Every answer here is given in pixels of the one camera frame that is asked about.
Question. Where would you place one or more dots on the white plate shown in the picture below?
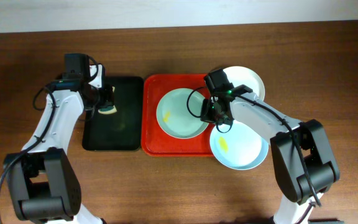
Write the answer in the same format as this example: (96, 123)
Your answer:
(239, 75)

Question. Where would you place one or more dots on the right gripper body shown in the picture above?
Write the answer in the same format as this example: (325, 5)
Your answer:
(217, 117)

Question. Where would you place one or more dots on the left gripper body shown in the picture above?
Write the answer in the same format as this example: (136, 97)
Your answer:
(106, 101)

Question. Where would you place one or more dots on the pale green plate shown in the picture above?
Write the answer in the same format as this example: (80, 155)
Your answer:
(176, 113)

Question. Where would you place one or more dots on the light blue plate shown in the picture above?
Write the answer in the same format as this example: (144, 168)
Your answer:
(238, 146)

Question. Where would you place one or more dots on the green and yellow sponge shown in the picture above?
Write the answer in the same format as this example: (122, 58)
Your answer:
(107, 105)

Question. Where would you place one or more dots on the red plastic tray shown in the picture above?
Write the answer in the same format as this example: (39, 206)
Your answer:
(154, 141)

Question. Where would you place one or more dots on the black rectangular tray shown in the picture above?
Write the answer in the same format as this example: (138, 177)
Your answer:
(120, 131)

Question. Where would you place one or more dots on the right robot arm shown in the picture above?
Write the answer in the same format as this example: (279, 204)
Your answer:
(303, 162)

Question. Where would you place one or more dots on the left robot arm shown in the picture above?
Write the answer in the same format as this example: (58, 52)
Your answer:
(41, 181)

